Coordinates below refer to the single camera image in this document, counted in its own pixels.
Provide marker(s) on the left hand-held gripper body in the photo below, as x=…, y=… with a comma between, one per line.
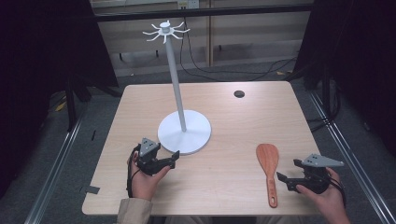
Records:
x=148, y=161

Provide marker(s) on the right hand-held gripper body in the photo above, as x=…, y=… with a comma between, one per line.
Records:
x=313, y=179

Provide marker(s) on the wooden rice spatula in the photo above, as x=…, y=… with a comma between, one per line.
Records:
x=268, y=168

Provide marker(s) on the white hook stand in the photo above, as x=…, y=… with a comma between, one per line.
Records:
x=183, y=130

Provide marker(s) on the person's left hand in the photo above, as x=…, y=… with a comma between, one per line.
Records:
x=144, y=183

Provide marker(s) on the person's right hand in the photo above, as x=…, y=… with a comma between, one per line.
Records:
x=327, y=202

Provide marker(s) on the grey tape piece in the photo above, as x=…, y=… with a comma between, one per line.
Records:
x=92, y=189

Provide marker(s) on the black metal stand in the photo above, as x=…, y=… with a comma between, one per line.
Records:
x=71, y=105

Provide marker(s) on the yellow floor tape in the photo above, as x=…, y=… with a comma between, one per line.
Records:
x=60, y=106

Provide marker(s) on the black curtain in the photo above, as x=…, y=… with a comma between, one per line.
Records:
x=361, y=62
x=34, y=77

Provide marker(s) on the black horizontal bar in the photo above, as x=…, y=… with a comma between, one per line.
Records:
x=202, y=13

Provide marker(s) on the metal floor rail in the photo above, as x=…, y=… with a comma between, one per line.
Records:
x=348, y=149
x=51, y=180

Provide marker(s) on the wall power socket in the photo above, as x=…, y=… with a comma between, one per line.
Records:
x=188, y=3

